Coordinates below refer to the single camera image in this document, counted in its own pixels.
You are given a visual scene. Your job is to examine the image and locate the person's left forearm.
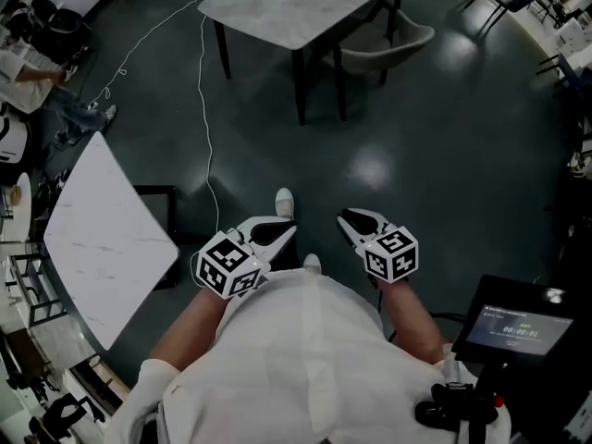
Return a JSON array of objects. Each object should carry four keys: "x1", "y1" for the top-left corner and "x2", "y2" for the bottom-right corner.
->
[{"x1": 150, "y1": 275, "x2": 232, "y2": 367}]

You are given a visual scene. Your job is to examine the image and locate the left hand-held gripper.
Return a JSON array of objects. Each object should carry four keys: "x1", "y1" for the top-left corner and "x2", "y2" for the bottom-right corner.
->
[{"x1": 195, "y1": 216, "x2": 298, "y2": 301}]

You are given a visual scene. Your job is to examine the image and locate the black metal rack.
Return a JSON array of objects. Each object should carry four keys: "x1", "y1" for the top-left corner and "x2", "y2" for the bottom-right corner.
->
[{"x1": 8, "y1": 252, "x2": 68, "y2": 328}]

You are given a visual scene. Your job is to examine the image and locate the black chest mount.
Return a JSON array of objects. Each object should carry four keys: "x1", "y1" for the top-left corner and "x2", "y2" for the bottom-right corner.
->
[{"x1": 413, "y1": 363, "x2": 504, "y2": 444}]

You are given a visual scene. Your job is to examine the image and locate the marble top table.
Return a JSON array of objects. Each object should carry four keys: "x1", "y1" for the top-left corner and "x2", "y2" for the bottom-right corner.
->
[{"x1": 197, "y1": 0, "x2": 407, "y2": 127}]

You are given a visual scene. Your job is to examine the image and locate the person's black trousers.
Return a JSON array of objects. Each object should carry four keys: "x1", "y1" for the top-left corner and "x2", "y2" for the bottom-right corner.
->
[{"x1": 265, "y1": 217, "x2": 306, "y2": 272}]

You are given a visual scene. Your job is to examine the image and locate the person's white left shoe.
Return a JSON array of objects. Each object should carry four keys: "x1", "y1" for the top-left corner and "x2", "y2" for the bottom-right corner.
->
[{"x1": 275, "y1": 187, "x2": 297, "y2": 219}]

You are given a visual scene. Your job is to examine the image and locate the person's right forearm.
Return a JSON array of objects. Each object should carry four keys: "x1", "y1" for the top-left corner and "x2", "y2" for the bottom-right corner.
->
[{"x1": 378, "y1": 277, "x2": 448, "y2": 364}]

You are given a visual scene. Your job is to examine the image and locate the white marble table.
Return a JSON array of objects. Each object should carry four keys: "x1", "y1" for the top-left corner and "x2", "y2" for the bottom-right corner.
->
[{"x1": 43, "y1": 130, "x2": 180, "y2": 352}]

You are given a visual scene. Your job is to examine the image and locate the person's white shirt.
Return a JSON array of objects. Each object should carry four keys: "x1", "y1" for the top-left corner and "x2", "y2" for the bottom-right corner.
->
[{"x1": 106, "y1": 265, "x2": 512, "y2": 444}]

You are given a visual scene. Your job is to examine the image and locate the white black machine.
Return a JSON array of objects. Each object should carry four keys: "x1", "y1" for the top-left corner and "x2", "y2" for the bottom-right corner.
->
[{"x1": 0, "y1": 104, "x2": 30, "y2": 166}]

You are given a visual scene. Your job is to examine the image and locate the grey upholstered chair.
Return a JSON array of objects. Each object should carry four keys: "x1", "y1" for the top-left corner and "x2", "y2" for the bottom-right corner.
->
[{"x1": 307, "y1": 0, "x2": 437, "y2": 122}]

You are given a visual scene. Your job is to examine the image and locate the knotted white cable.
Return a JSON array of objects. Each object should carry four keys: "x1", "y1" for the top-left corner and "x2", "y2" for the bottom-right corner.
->
[{"x1": 87, "y1": 0, "x2": 207, "y2": 106}]

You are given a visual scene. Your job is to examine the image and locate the small round white table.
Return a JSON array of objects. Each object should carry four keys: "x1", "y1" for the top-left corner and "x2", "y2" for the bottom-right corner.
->
[{"x1": 10, "y1": 172, "x2": 33, "y2": 242}]

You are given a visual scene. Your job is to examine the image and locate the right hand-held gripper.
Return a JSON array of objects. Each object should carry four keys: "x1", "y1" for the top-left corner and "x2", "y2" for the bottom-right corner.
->
[{"x1": 337, "y1": 207, "x2": 419, "y2": 284}]

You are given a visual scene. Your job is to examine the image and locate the black tablet screen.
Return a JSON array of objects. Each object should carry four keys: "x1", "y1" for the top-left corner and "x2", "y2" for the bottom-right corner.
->
[{"x1": 451, "y1": 274, "x2": 592, "y2": 370}]

